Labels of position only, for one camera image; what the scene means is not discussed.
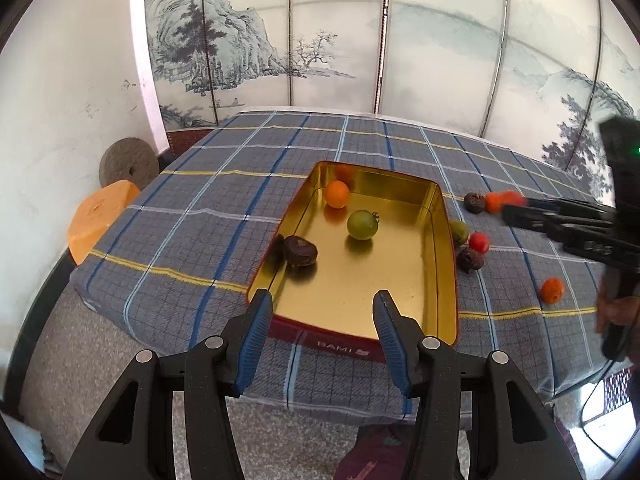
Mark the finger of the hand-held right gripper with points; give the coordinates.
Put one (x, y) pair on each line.
(530, 220)
(565, 205)

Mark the green tomato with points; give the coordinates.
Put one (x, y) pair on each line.
(362, 224)
(459, 231)

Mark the pale crumpled sheet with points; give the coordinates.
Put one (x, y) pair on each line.
(22, 440)

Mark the person's right hand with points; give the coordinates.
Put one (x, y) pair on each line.
(617, 310)

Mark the gold rectangular tin box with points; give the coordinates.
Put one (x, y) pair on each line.
(380, 280)

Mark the small orange mandarin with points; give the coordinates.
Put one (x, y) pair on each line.
(336, 194)
(493, 202)
(551, 290)

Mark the round grey millstone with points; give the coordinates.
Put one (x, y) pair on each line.
(127, 160)

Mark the blue plaid tablecloth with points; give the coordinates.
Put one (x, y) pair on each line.
(210, 210)

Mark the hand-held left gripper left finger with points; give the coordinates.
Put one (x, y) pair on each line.
(256, 330)

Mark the orange plastic stool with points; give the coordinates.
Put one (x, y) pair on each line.
(97, 215)

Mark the dark red floor mat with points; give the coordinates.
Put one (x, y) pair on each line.
(372, 452)

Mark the dark purple mangosteen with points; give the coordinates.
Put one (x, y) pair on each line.
(473, 202)
(470, 259)
(300, 251)

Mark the landscape painted folding screen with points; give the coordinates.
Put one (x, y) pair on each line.
(425, 50)

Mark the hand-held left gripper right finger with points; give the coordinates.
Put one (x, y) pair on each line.
(389, 335)

